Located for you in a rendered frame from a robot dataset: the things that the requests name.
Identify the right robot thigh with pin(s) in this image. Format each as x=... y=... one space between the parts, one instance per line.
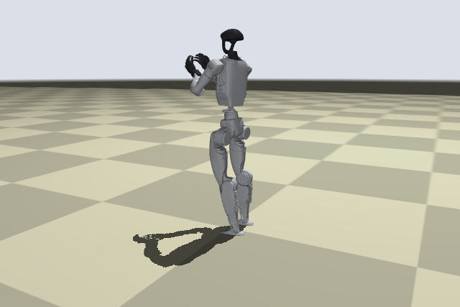
x=237 y=150

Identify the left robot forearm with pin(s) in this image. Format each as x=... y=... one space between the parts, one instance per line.
x=194 y=81

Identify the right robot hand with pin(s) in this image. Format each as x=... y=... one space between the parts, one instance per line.
x=202 y=60

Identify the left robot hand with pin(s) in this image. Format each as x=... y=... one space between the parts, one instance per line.
x=190 y=66

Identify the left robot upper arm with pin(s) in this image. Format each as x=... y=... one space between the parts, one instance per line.
x=214 y=67

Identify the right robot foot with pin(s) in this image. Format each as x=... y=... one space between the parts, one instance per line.
x=249 y=223

